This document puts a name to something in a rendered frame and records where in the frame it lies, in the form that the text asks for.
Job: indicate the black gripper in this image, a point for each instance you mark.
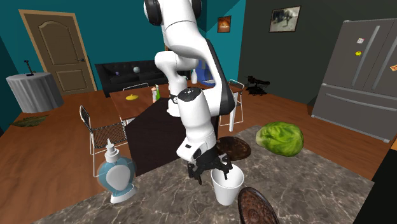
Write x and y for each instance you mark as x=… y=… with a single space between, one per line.
x=207 y=160

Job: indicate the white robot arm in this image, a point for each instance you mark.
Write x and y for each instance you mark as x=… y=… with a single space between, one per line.
x=189 y=118

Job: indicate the white cup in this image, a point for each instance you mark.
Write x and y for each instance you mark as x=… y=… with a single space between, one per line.
x=227 y=190

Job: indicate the brown ornate round plate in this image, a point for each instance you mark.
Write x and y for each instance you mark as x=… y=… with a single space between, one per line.
x=256 y=208
x=235 y=149

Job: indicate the dark robot stand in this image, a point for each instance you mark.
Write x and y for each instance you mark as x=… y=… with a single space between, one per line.
x=152 y=136

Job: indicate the green lettuce head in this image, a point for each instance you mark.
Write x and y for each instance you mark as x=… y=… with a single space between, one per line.
x=280 y=139

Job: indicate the black object on floor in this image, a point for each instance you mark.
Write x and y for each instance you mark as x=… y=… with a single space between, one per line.
x=256 y=85

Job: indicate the blue rounded object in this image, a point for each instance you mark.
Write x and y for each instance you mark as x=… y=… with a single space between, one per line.
x=204 y=73

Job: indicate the blue soap dispenser bottle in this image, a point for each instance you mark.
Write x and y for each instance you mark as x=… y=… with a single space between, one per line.
x=116 y=173

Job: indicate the brown dining table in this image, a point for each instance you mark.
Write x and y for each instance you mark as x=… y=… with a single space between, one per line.
x=139 y=105

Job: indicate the black sofa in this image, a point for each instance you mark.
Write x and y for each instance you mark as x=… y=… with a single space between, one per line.
x=124 y=74

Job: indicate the grey refrigerator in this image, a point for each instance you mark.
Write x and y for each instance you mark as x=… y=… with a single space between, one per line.
x=356 y=83

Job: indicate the green floor mat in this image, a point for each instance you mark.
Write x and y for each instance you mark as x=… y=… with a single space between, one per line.
x=29 y=121

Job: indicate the brown panel door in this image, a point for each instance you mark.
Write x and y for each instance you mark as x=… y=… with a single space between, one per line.
x=62 y=52

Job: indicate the round table with grey cloth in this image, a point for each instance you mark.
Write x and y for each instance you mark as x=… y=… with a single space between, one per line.
x=32 y=93

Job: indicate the small orange wall picture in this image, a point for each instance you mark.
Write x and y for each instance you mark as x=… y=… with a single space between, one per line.
x=224 y=24

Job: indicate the grey framed wall picture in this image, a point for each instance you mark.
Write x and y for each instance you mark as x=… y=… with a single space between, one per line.
x=284 y=19

